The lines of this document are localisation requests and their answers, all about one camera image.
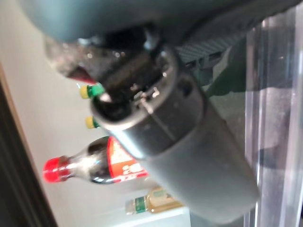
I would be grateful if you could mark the clear plastic shelf price rail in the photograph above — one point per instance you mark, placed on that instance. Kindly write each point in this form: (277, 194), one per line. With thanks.
(279, 118)

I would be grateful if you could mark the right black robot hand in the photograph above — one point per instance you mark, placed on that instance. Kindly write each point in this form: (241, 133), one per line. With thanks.
(189, 153)

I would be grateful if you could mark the green soda bottle yellow cap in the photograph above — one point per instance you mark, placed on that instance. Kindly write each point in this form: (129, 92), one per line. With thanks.
(94, 91)
(91, 122)

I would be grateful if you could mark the cola bottle red label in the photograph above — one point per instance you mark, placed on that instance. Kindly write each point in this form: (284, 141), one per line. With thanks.
(71, 61)
(113, 163)

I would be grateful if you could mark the yellow tea bottle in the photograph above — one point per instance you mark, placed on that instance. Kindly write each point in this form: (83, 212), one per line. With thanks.
(161, 201)

